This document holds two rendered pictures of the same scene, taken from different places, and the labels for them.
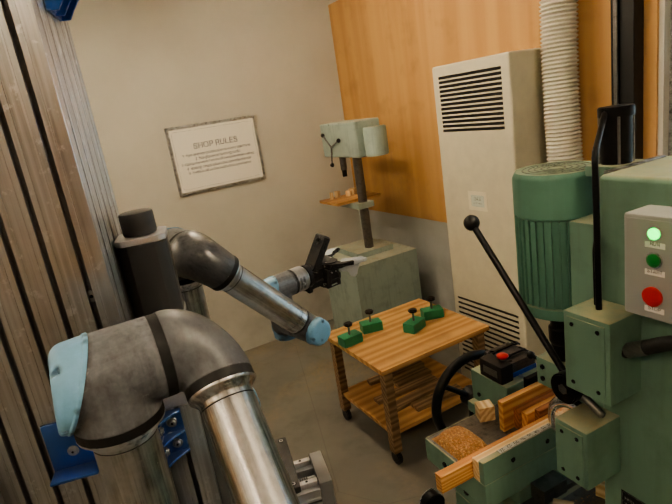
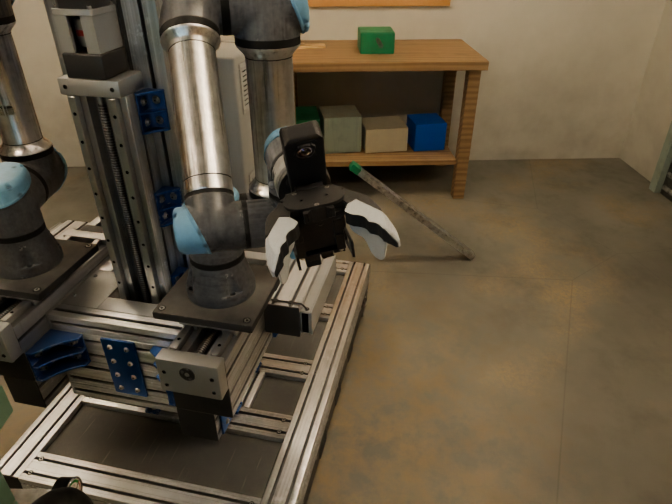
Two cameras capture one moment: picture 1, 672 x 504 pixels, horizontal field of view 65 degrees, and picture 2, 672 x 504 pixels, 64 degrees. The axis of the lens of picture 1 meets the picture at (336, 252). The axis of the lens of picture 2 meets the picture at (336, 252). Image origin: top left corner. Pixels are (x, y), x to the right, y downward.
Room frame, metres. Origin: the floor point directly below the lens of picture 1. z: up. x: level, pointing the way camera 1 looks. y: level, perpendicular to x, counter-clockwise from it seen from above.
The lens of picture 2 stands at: (1.83, -0.46, 1.52)
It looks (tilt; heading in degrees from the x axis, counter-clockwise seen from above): 32 degrees down; 115
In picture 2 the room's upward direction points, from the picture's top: straight up
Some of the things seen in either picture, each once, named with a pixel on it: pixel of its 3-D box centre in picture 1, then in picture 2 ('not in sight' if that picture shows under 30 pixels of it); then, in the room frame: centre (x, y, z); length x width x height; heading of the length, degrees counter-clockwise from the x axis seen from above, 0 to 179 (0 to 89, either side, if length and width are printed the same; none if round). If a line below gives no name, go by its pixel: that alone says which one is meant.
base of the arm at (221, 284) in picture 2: not in sight; (219, 269); (1.19, 0.31, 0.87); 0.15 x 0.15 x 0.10
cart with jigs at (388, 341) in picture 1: (407, 365); not in sight; (2.53, -0.28, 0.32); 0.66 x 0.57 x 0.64; 117
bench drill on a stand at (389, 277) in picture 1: (369, 240); not in sight; (3.44, -0.23, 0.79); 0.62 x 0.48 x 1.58; 27
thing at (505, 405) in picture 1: (533, 400); not in sight; (1.13, -0.42, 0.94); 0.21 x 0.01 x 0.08; 115
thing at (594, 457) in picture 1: (587, 444); not in sight; (0.84, -0.41, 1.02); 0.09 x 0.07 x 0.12; 115
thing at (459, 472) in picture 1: (547, 425); not in sight; (1.05, -0.42, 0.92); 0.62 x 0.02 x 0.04; 115
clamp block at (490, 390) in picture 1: (508, 383); not in sight; (1.25, -0.40, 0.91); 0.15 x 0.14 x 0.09; 115
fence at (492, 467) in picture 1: (582, 418); not in sight; (1.04, -0.50, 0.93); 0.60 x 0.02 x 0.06; 115
